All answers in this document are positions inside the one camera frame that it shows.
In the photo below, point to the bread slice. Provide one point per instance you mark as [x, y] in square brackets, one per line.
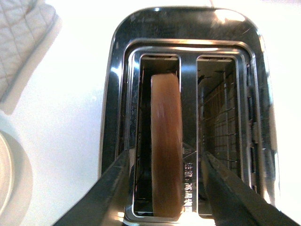
[166, 145]

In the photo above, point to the beige quilted oven mitt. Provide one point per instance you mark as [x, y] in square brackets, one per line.
[23, 26]

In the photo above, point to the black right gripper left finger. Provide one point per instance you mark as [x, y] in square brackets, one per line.
[104, 203]

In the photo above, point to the cream round plate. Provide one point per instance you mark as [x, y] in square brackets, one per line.
[20, 177]

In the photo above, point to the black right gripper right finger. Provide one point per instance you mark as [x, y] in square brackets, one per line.
[233, 203]

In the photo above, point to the white chrome two-slot toaster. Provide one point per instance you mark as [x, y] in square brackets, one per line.
[219, 59]

